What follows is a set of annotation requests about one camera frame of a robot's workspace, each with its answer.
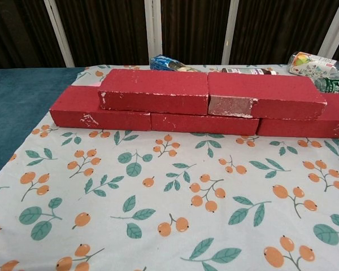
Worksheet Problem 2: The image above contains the red foam brick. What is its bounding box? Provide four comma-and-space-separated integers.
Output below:
255, 94, 339, 139
49, 86, 153, 132
98, 69, 210, 116
151, 112, 260, 136

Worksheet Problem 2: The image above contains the red brick with scraped end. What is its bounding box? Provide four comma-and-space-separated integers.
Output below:
207, 72, 328, 119

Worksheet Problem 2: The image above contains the dark can lying down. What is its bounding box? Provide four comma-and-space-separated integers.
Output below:
221, 67, 277, 76

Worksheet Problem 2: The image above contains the floral tablecloth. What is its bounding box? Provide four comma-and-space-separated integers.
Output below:
0, 63, 339, 271

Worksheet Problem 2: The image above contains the blue cookie package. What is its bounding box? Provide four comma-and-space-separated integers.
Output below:
149, 55, 208, 75

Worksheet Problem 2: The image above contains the clear bottle fruit label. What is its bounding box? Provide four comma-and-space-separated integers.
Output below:
288, 51, 339, 81

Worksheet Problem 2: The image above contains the teal felt table cover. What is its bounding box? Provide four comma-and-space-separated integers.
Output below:
0, 66, 87, 184

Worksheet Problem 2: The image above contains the clear bottle green label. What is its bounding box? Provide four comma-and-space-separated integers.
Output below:
312, 76, 339, 98

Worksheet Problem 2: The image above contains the white partition frame post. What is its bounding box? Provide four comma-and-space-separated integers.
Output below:
43, 0, 76, 68
318, 0, 339, 60
144, 0, 163, 66
221, 0, 241, 65

